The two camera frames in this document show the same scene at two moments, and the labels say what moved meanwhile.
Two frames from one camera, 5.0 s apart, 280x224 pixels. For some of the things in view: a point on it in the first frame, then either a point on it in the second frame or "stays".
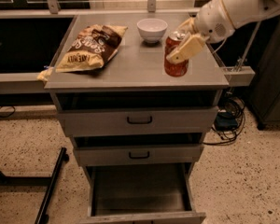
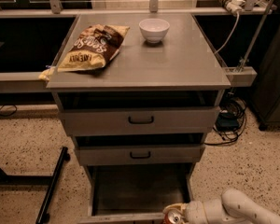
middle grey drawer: [138, 149] stays
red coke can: [173, 68] to [172, 217]
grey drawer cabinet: [138, 131] stays
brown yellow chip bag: [90, 49] stays
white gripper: [212, 22] to [193, 209]
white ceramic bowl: [151, 30] stays
